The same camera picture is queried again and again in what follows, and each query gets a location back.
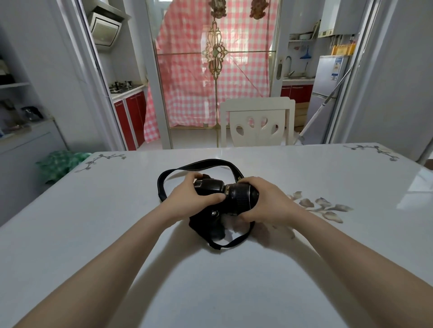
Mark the person's left hand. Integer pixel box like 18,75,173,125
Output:
165,173,225,223

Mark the person's right hand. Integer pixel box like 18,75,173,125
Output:
236,176,295,227

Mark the black camera with strap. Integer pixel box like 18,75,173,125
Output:
157,159,260,250

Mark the person's left forearm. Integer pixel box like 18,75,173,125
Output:
14,202,180,328

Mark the person's right forearm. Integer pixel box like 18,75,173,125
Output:
283,202,433,328

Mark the white carved chair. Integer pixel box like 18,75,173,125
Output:
220,97,296,147

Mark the red kitchen cabinet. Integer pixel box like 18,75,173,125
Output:
280,84,314,103
113,91,147,151

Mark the glass sliding door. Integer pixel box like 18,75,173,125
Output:
134,0,292,150

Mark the pink checked curtain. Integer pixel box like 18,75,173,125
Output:
143,0,280,143

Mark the silver refrigerator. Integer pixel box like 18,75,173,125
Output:
302,55,352,145

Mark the gas stove with pots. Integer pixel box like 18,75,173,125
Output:
110,80,135,94

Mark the gold door ornament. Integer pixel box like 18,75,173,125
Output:
202,21,229,79

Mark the green checked cloth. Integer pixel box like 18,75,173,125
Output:
36,150,91,185

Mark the brown hanging decoration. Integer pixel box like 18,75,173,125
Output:
250,0,268,20
208,0,228,19

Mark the yellow box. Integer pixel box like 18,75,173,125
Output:
331,43,356,56

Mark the white range hood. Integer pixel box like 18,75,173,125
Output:
83,0,132,52

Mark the white shelf cabinet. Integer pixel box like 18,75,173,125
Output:
0,25,68,227

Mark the white water heater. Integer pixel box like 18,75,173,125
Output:
318,0,360,38

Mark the wall dish rack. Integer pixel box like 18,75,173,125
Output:
288,21,321,43

